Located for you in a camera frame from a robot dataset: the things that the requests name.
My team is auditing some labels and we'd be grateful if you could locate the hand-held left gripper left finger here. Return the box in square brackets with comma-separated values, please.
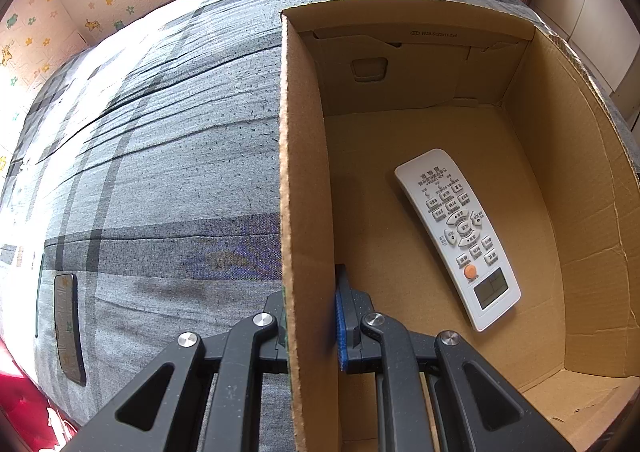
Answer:
[64, 291, 290, 452]

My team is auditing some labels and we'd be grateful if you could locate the black smartphone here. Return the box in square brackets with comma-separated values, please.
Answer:
[53, 273, 88, 387]

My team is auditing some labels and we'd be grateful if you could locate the white remote control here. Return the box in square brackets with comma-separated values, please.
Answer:
[394, 148, 522, 332]

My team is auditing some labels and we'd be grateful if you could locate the red cloth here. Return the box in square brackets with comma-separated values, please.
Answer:
[0, 336, 81, 449]

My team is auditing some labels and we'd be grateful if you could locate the cardboard box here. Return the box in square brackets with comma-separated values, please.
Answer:
[277, 0, 640, 452]

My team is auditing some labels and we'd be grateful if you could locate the grey plaid bed sheet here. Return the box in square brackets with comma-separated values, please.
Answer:
[0, 0, 640, 452]

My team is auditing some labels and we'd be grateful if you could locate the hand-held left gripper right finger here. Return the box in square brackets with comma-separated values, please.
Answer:
[334, 263, 576, 452]

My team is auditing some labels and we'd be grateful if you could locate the white cabinet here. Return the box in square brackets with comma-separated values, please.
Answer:
[529, 0, 640, 125]

